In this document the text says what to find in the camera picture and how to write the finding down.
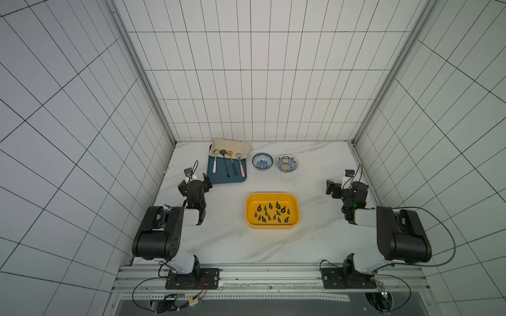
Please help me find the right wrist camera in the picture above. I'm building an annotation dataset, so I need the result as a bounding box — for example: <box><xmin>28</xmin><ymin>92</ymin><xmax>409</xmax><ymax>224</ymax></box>
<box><xmin>344</xmin><ymin>169</ymin><xmax>355</xmax><ymax>178</ymax></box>

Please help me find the pink handled spoon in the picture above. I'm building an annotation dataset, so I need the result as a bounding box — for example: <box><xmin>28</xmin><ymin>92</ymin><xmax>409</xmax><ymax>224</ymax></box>
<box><xmin>235</xmin><ymin>153</ymin><xmax>246</xmax><ymax>178</ymax></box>

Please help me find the black handled spoon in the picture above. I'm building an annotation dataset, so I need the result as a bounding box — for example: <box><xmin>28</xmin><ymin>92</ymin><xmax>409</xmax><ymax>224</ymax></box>
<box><xmin>220</xmin><ymin>150</ymin><xmax>230</xmax><ymax>177</ymax></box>

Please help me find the yellow plastic storage tray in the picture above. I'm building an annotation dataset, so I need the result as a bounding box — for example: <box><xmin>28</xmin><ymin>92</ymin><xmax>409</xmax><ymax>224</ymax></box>
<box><xmin>245</xmin><ymin>192</ymin><xmax>300</xmax><ymax>229</ymax></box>

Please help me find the gold blue handled spoon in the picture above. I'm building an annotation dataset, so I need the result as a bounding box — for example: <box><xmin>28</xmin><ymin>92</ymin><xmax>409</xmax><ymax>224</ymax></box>
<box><xmin>227</xmin><ymin>151</ymin><xmax>238</xmax><ymax>175</ymax></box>

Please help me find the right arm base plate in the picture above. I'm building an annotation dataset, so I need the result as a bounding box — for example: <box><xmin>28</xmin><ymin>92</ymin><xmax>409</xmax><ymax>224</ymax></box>
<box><xmin>320</xmin><ymin>268</ymin><xmax>377</xmax><ymax>290</ymax></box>

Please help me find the aluminium mounting rail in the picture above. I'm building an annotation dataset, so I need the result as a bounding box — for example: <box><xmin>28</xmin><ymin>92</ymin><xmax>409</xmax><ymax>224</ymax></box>
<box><xmin>112</xmin><ymin>263</ymin><xmax>430</xmax><ymax>301</ymax></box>

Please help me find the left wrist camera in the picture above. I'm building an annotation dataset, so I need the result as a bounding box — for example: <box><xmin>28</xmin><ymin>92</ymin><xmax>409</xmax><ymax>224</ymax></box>
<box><xmin>184</xmin><ymin>168</ymin><xmax>194</xmax><ymax>178</ymax></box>

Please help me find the beige folded cloth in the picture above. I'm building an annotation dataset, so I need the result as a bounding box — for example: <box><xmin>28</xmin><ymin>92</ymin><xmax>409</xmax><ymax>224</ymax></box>
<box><xmin>208</xmin><ymin>138</ymin><xmax>252</xmax><ymax>159</ymax></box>

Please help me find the yellow blue patterned bowl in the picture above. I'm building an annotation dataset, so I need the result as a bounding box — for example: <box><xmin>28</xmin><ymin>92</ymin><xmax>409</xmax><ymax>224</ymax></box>
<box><xmin>275</xmin><ymin>155</ymin><xmax>299</xmax><ymax>173</ymax></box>

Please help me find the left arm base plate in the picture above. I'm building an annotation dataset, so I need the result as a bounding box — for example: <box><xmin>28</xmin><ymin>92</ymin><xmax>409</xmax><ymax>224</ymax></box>
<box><xmin>165</xmin><ymin>268</ymin><xmax>221</xmax><ymax>290</ymax></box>

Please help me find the white handled spoon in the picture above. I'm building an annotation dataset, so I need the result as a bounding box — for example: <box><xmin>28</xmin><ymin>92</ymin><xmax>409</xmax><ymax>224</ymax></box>
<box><xmin>212</xmin><ymin>149</ymin><xmax>220</xmax><ymax>174</ymax></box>

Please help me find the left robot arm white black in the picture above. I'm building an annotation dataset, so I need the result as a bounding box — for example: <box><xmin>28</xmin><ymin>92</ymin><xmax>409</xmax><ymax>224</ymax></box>
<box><xmin>132</xmin><ymin>169</ymin><xmax>212</xmax><ymax>288</ymax></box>

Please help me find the dark blue rectangular tray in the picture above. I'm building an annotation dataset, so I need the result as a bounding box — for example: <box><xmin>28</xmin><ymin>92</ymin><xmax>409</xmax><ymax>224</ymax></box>
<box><xmin>206</xmin><ymin>156</ymin><xmax>247</xmax><ymax>185</ymax></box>

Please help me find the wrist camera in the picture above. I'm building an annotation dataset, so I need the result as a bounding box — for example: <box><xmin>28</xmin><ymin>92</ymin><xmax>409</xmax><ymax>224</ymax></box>
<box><xmin>344</xmin><ymin>169</ymin><xmax>355</xmax><ymax>178</ymax></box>
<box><xmin>184</xmin><ymin>168</ymin><xmax>194</xmax><ymax>178</ymax></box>

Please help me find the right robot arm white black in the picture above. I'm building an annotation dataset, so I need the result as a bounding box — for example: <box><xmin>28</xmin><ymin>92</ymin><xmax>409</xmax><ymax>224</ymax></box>
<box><xmin>321</xmin><ymin>180</ymin><xmax>432</xmax><ymax>289</ymax></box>

